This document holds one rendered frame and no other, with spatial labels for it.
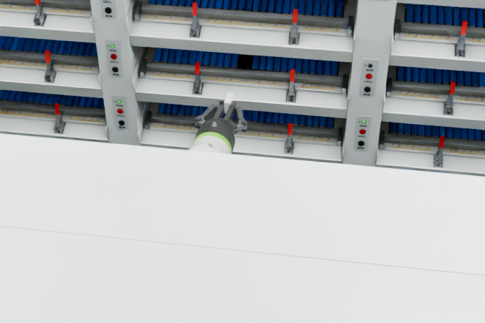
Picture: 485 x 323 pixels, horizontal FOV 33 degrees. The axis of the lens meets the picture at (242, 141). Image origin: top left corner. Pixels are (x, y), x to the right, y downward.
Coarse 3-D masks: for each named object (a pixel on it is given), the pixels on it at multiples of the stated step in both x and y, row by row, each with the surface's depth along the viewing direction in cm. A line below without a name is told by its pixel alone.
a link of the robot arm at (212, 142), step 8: (200, 136) 183; (208, 136) 182; (216, 136) 182; (192, 144) 183; (200, 144) 177; (208, 144) 177; (216, 144) 178; (224, 144) 182; (216, 152) 175; (224, 152) 178
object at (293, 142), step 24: (144, 120) 249; (168, 120) 248; (192, 120) 247; (264, 120) 248; (288, 120) 246; (312, 120) 246; (336, 120) 247; (144, 144) 246; (168, 144) 245; (240, 144) 244; (264, 144) 244; (288, 144) 241; (312, 144) 243; (336, 144) 243
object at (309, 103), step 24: (144, 48) 241; (144, 72) 236; (144, 96) 235; (168, 96) 234; (192, 96) 232; (216, 96) 232; (240, 96) 232; (264, 96) 231; (312, 96) 231; (336, 96) 230
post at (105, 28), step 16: (96, 0) 217; (128, 0) 220; (96, 16) 220; (96, 32) 223; (112, 32) 222; (128, 48) 225; (128, 64) 228; (112, 80) 233; (128, 80) 232; (128, 96) 235; (112, 112) 240; (128, 112) 239; (112, 128) 244; (128, 144) 247
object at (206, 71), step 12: (168, 72) 236; (180, 72) 236; (192, 72) 235; (204, 72) 235; (216, 72) 234; (228, 72) 233; (240, 72) 233; (252, 72) 233; (264, 72) 233; (276, 72) 233; (276, 84) 232; (324, 84) 232; (336, 84) 231
